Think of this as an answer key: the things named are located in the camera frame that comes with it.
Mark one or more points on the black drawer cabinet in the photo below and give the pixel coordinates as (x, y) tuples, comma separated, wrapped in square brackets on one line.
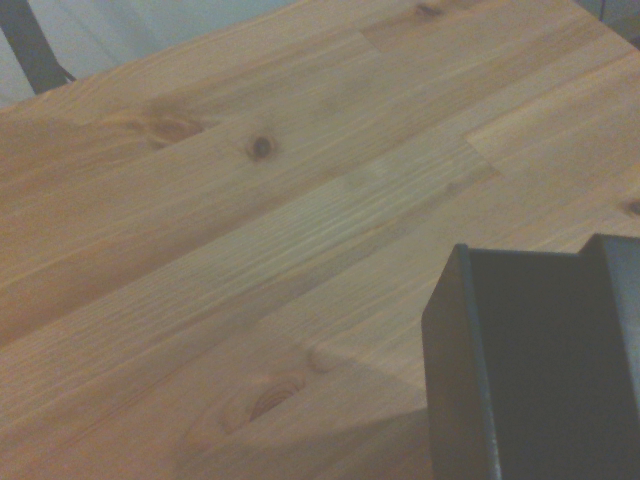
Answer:
[(625, 280)]

